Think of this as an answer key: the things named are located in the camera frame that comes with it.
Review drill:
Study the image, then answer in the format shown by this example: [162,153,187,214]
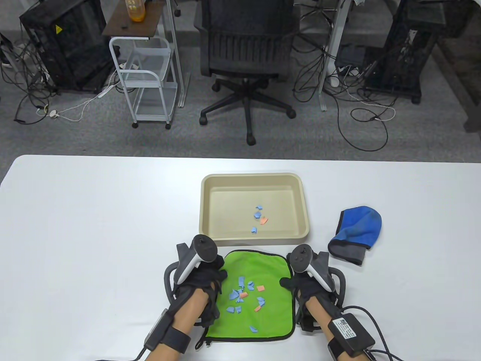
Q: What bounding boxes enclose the grey left wrist box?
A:
[144,308,174,350]

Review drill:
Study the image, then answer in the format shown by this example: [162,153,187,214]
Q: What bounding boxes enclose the tangle of black cables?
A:
[0,34,62,124]

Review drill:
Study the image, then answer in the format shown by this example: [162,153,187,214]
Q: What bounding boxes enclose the black floor cable loop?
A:
[336,86,389,152]

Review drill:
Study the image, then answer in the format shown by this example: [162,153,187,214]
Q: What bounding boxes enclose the person's left forearm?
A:
[145,291,209,361]

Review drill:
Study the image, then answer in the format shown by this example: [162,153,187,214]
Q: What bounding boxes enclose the white floor cable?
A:
[351,105,397,122]

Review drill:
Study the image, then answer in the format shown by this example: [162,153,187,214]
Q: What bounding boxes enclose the black left wrist strap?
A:
[162,326,192,354]

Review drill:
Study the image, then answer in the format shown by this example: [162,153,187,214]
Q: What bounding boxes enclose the black office chair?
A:
[194,0,301,146]

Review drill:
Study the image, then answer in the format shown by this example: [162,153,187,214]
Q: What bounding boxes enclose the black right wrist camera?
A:
[297,306,318,332]

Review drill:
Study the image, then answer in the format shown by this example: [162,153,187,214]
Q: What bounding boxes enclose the grey and blue hand towel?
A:
[328,205,383,266]

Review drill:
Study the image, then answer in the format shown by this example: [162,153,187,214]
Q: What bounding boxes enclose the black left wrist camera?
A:
[195,301,221,328]

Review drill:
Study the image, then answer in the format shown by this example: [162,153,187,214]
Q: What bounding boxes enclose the white desk leg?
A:
[319,0,352,111]

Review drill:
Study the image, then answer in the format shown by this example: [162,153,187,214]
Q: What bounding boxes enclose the black wrist strap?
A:
[327,338,357,361]
[162,326,192,354]

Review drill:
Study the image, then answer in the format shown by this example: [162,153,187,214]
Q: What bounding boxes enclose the person's left hand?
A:
[175,256,228,302]

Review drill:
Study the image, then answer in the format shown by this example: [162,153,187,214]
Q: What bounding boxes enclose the black labelled right wrist box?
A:
[328,313,376,358]

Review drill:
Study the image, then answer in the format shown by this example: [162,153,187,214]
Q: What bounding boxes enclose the black computer tower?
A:
[19,0,113,93]
[365,0,451,105]

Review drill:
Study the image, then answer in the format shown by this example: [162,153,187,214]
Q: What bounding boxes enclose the person's right hand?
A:
[280,271,339,312]

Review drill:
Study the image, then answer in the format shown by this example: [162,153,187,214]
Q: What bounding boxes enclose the grey hand controller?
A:
[289,244,337,292]
[176,234,217,285]

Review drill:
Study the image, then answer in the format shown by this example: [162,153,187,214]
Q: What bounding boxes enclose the black right wrist strap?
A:
[327,338,357,361]

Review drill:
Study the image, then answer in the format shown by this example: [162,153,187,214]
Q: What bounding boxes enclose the green hand towel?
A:
[195,249,295,350]

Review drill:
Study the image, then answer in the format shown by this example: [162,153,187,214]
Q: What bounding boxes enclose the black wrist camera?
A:
[297,306,318,332]
[195,301,221,328]

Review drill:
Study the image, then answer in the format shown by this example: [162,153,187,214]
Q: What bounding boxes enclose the white rolling cart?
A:
[109,36,179,130]

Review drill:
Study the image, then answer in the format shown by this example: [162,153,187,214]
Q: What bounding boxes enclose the orange drink bottle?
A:
[126,0,146,21]

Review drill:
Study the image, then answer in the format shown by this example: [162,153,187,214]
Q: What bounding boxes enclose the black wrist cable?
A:
[96,348,149,361]
[340,306,405,361]

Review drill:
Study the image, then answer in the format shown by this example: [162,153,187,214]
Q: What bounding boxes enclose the dark grey box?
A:
[336,44,367,67]

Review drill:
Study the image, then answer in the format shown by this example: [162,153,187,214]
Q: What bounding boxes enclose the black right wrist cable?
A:
[340,306,405,361]

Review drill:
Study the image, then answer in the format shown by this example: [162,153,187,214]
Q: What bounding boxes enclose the person's right forearm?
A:
[304,301,355,361]

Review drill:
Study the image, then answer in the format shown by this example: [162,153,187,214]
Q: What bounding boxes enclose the beige plastic tray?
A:
[199,172,311,245]

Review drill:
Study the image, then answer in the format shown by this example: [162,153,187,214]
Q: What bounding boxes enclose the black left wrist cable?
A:
[96,348,149,361]

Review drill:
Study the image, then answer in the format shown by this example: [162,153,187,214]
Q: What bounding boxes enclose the pile of balloon pieces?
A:
[225,276,266,334]

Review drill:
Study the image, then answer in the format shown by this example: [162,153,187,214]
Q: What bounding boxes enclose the brown top side table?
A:
[102,0,190,108]

